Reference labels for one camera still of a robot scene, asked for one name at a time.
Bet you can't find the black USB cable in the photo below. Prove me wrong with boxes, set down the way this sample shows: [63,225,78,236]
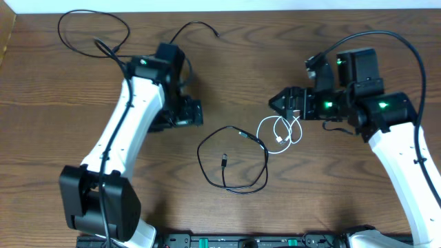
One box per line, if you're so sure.
[196,125,269,195]
[57,9,221,59]

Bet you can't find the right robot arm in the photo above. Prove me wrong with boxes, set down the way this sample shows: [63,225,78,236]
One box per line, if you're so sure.
[269,48,440,247]

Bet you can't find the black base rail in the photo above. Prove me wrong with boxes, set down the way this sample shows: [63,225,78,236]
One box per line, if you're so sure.
[76,233,345,248]

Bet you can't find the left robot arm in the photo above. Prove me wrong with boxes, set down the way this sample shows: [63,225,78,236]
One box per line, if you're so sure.
[59,39,203,247]

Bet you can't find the white USB cable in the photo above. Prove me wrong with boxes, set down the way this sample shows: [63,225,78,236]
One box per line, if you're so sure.
[256,114,303,155]

